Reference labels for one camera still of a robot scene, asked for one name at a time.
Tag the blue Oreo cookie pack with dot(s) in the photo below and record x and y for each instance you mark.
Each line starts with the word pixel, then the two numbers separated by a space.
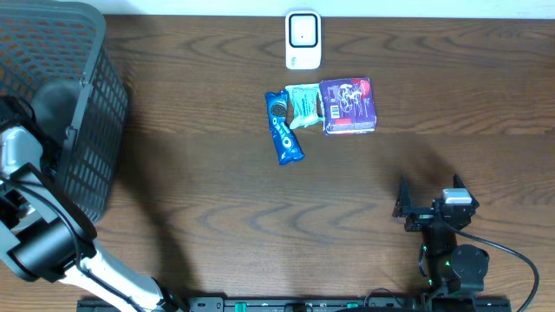
pixel 285 142

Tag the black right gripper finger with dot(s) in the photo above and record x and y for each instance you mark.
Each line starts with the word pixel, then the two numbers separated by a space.
pixel 458 183
pixel 403 204

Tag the grey plastic mesh basket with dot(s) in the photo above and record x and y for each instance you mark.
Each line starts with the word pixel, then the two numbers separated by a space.
pixel 53 56

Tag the mint green snack packet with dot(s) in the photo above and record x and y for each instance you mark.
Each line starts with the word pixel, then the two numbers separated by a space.
pixel 304 101

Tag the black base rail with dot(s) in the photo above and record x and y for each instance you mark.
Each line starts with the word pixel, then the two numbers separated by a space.
pixel 380 303

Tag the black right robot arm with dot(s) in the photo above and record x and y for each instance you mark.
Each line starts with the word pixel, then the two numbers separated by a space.
pixel 452 269

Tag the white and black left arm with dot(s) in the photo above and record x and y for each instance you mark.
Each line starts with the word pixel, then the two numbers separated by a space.
pixel 44 235

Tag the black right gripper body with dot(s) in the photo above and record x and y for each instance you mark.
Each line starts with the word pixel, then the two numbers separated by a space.
pixel 420 219

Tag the purple snack box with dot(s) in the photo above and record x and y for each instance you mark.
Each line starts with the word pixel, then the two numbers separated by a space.
pixel 348 106

